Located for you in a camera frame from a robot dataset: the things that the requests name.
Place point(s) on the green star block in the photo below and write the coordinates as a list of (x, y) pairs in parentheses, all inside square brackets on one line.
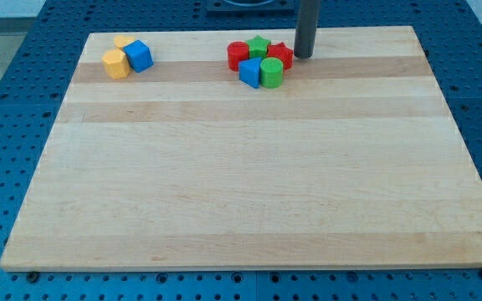
[(258, 47)]

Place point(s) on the red star block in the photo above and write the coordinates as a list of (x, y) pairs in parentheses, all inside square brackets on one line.
[(282, 52)]

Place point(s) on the blue triangle block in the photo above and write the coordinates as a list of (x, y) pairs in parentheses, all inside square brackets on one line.
[(248, 71)]

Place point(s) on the green cylinder block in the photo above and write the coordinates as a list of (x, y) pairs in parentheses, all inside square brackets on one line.
[(271, 72)]

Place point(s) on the red cylinder block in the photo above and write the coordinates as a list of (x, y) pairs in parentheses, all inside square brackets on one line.
[(237, 52)]

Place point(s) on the light wooden board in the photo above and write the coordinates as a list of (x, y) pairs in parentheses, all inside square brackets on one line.
[(354, 162)]

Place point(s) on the blue cube block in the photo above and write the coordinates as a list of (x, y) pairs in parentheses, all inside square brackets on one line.
[(139, 56)]

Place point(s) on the yellow hexagon block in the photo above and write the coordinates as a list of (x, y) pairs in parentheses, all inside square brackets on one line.
[(116, 64)]

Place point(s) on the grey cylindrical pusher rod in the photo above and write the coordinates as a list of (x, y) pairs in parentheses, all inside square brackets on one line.
[(306, 26)]

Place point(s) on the yellow round block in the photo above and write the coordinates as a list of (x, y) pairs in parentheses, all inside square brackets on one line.
[(120, 41)]

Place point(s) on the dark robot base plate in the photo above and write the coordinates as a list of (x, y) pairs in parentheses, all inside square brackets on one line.
[(249, 6)]

